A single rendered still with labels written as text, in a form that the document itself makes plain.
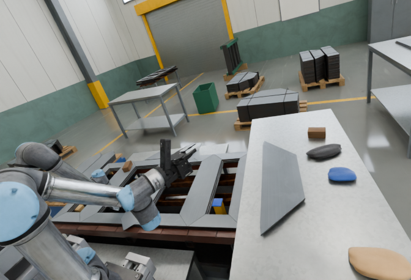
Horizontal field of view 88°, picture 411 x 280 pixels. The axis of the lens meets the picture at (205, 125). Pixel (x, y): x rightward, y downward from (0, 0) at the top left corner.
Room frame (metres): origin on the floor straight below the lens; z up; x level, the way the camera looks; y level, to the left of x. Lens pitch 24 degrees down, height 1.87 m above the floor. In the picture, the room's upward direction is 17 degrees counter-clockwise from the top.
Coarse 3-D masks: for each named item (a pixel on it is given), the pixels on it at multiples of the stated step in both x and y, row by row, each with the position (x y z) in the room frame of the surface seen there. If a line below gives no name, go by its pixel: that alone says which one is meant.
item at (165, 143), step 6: (162, 144) 0.71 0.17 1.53; (168, 144) 0.70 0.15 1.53; (162, 150) 0.70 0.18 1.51; (168, 150) 0.69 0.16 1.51; (162, 156) 0.70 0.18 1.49; (168, 156) 0.68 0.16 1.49; (162, 162) 0.69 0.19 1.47; (168, 162) 0.68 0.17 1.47; (162, 168) 0.68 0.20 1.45; (168, 168) 0.67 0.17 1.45
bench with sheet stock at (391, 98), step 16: (368, 48) 3.13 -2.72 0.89; (384, 48) 2.73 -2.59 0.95; (400, 48) 2.54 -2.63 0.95; (368, 64) 3.10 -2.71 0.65; (400, 64) 2.09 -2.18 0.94; (368, 80) 3.09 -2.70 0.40; (368, 96) 3.09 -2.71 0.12; (384, 96) 2.75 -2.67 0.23; (400, 96) 2.62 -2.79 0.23; (400, 112) 2.25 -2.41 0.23
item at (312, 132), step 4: (308, 128) 1.19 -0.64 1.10; (312, 128) 1.17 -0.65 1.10; (316, 128) 1.16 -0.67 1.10; (320, 128) 1.14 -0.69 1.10; (324, 128) 1.13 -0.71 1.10; (308, 132) 1.15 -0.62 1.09; (312, 132) 1.14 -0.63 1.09; (316, 132) 1.13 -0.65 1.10; (320, 132) 1.11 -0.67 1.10; (324, 132) 1.10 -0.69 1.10; (308, 136) 1.15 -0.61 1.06; (312, 136) 1.14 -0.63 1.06; (316, 136) 1.13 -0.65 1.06; (320, 136) 1.11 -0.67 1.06; (324, 136) 1.10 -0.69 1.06
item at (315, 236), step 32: (256, 128) 1.49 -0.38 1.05; (288, 128) 1.34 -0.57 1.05; (256, 160) 1.10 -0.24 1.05; (320, 160) 0.92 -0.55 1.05; (352, 160) 0.85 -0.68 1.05; (256, 192) 0.84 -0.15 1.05; (320, 192) 0.72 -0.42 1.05; (352, 192) 0.67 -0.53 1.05; (256, 224) 0.66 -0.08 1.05; (288, 224) 0.61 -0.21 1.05; (320, 224) 0.57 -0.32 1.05; (352, 224) 0.53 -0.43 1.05; (384, 224) 0.50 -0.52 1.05; (256, 256) 0.53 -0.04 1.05; (288, 256) 0.49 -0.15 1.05; (320, 256) 0.46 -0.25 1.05
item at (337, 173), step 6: (330, 168) 0.82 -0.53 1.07; (336, 168) 0.80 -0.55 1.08; (342, 168) 0.79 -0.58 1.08; (348, 168) 0.79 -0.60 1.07; (330, 174) 0.78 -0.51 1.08; (336, 174) 0.77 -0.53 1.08; (342, 174) 0.76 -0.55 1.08; (348, 174) 0.75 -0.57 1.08; (354, 174) 0.74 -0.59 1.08; (336, 180) 0.74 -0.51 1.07; (342, 180) 0.73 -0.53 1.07; (348, 180) 0.72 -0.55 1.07
